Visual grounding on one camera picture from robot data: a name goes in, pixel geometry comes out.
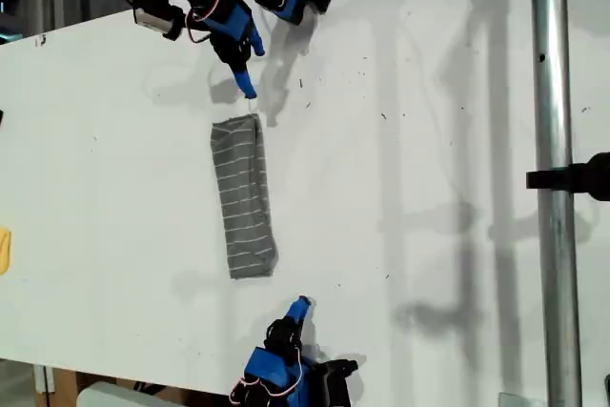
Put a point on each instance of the grey white-striped towel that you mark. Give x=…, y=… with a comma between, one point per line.
x=243, y=197

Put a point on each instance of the white plastic box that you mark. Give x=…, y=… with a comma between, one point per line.
x=109, y=395

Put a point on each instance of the wooden table leg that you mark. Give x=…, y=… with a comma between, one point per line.
x=66, y=388

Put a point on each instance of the yellow object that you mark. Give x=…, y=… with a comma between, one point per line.
x=4, y=252

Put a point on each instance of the short black camera stalk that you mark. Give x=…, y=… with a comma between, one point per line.
x=174, y=21

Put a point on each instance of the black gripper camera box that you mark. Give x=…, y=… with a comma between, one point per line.
x=340, y=369
x=150, y=11

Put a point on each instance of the black post clamp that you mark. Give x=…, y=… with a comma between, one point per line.
x=572, y=178

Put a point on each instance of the steel post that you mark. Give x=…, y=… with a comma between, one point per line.
x=555, y=92

